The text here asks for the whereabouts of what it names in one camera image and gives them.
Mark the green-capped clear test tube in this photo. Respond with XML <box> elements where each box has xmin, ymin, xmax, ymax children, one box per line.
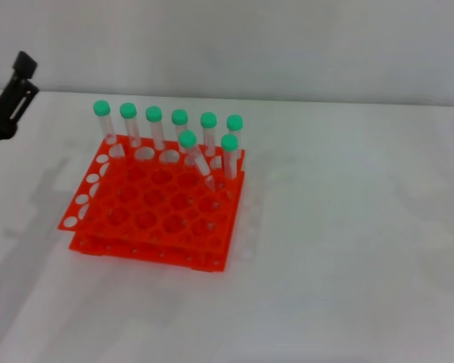
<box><xmin>221</xmin><ymin>134</ymin><xmax>239</xmax><ymax>181</ymax></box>
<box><xmin>179</xmin><ymin>130</ymin><xmax>216</xmax><ymax>191</ymax></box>
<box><xmin>226</xmin><ymin>114</ymin><xmax>244</xmax><ymax>153</ymax></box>
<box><xmin>171</xmin><ymin>109</ymin><xmax>190</xmax><ymax>153</ymax></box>
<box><xmin>120</xmin><ymin>102</ymin><xmax>141</xmax><ymax>147</ymax></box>
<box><xmin>200</xmin><ymin>111</ymin><xmax>218</xmax><ymax>157</ymax></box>
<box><xmin>145</xmin><ymin>105</ymin><xmax>166</xmax><ymax>150</ymax></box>
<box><xmin>92</xmin><ymin>100</ymin><xmax>117</xmax><ymax>145</ymax></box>

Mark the orange plastic test tube rack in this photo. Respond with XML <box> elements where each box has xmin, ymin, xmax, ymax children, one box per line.
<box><xmin>58</xmin><ymin>134</ymin><xmax>247</xmax><ymax>272</ymax></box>

